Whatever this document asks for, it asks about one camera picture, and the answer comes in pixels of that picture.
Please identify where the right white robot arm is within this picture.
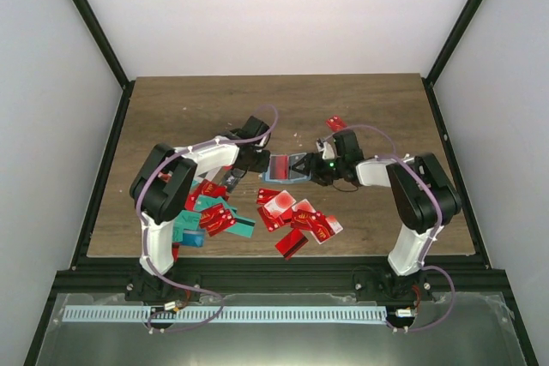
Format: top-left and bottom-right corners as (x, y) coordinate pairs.
(287, 127), (462, 300)

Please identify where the black frame post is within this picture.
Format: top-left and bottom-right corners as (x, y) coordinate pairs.
(45, 0), (131, 89)
(424, 0), (510, 84)

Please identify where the red card far right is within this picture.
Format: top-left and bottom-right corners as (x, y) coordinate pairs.
(325, 116), (347, 132)

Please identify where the red gold card pile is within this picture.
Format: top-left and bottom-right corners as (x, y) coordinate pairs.
(199, 204), (237, 237)
(290, 209), (318, 231)

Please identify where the red VIP card centre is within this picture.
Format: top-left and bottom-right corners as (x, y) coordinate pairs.
(256, 188), (280, 205)

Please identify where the teal card with stripe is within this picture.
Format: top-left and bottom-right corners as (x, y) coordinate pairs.
(225, 215), (256, 238)

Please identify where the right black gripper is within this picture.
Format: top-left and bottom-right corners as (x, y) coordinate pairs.
(293, 153), (346, 187)

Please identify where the red card black stripe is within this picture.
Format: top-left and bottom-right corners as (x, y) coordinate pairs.
(269, 155), (289, 180)

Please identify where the black frame post left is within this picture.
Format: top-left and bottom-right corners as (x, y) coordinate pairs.
(45, 0), (131, 89)

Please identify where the red gold card right pile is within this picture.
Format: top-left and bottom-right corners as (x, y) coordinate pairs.
(290, 209), (318, 231)

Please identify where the teal leather card holder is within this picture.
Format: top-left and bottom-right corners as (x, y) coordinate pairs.
(261, 153), (311, 184)

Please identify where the purple cable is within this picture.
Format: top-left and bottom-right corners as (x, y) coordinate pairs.
(323, 124), (455, 333)
(135, 104), (280, 335)

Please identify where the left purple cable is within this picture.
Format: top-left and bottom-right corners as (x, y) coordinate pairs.
(135, 104), (280, 335)

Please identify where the black card centre left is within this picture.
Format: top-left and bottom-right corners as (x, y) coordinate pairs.
(221, 169), (246, 193)

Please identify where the black frame post right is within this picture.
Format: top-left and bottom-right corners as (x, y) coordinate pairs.
(424, 0), (510, 84)

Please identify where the red striped card table edge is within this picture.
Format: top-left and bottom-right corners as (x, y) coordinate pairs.
(275, 229), (308, 260)

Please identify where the white red circle card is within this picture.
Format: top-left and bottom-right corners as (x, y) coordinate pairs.
(263, 190), (296, 219)

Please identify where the light blue slotted cable duct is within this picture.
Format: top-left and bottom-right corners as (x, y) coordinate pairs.
(62, 305), (387, 325)

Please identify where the white red card right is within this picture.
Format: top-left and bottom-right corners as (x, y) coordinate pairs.
(325, 215), (343, 236)

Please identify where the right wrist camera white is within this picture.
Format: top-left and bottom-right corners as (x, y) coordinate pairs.
(316, 139), (336, 161)

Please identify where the teal card front left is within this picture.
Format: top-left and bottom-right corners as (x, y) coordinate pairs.
(172, 210), (201, 243)

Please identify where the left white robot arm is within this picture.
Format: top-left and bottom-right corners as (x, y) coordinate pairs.
(130, 116), (278, 301)

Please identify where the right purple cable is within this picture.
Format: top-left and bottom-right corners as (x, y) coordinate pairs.
(323, 124), (455, 333)

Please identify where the blue card front left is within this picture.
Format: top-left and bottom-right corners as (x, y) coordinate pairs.
(180, 229), (205, 248)

